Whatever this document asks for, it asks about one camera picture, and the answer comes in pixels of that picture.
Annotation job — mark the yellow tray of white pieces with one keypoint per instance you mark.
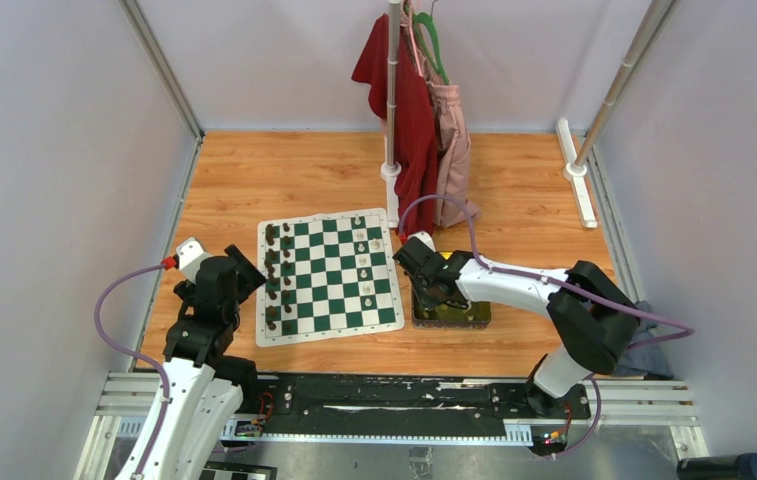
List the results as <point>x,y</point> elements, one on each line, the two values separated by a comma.
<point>476,317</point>

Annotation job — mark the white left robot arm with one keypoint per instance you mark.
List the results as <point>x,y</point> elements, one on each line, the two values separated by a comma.
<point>200,386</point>

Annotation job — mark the green clothes hanger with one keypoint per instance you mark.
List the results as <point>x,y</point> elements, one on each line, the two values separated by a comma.
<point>426,33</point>

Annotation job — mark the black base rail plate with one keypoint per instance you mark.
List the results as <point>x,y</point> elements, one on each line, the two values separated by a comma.
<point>386,406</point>

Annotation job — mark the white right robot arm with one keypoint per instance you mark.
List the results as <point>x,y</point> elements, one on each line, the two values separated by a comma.
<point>593,318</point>

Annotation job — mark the pink hanging garment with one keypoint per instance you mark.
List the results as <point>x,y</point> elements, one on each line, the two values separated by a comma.
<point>452,135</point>

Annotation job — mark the red hanging garment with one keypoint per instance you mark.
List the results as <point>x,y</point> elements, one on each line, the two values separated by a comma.
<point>415,144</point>

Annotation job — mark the white rack foot right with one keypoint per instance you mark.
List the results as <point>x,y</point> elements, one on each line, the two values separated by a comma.
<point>576,175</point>

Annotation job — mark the green white chess board mat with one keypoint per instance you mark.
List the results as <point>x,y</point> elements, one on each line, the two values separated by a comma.
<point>313,287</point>

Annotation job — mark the grey cloth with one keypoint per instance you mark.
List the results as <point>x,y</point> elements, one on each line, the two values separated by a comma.
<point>647,362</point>

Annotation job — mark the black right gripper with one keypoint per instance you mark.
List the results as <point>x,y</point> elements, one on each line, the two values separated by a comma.
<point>427,300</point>

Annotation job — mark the white clothes rack pole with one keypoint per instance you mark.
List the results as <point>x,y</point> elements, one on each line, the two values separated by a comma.
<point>390,170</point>

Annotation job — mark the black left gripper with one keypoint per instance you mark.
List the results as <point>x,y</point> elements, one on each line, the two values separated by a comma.
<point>248,277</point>

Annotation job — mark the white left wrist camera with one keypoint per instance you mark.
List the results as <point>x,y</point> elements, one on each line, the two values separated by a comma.
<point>190,254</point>

